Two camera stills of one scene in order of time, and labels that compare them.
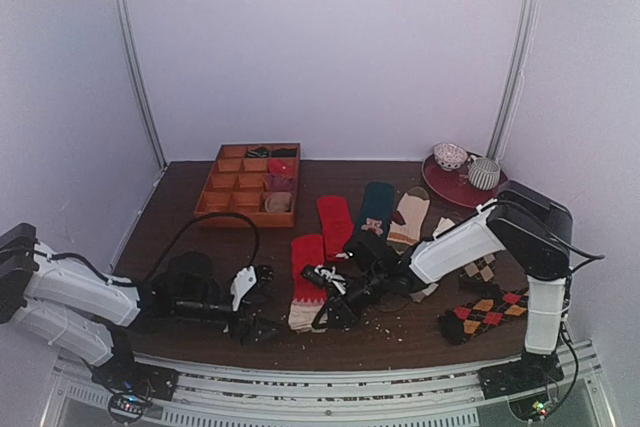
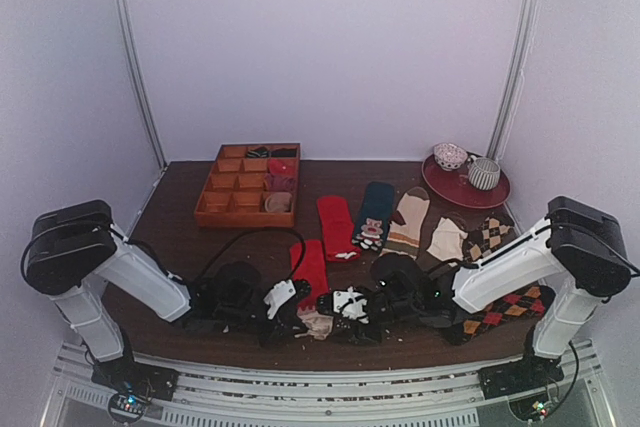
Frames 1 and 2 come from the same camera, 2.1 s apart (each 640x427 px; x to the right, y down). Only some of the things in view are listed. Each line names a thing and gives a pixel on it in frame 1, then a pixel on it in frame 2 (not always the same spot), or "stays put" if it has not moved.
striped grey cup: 484,173 stays put
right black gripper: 338,307 -> 357,325
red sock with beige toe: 308,295 stays put
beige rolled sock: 278,202 stays put
